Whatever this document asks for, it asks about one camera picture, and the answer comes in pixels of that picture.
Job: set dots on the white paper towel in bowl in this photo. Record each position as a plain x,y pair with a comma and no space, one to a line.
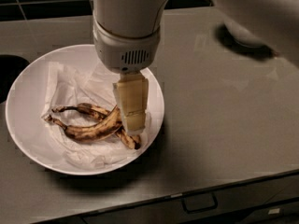
66,86

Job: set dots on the large white bowl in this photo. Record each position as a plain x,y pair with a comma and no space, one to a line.
25,103

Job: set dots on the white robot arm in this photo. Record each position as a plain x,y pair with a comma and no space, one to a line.
275,22

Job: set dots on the spotted ripe banana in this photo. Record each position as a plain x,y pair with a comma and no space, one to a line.
96,112
108,125

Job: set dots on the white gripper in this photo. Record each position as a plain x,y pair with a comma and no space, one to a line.
126,51

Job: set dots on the white fruit bowl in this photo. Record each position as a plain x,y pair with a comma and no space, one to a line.
241,35

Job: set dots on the black drawer handle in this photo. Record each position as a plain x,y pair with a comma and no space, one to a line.
199,203

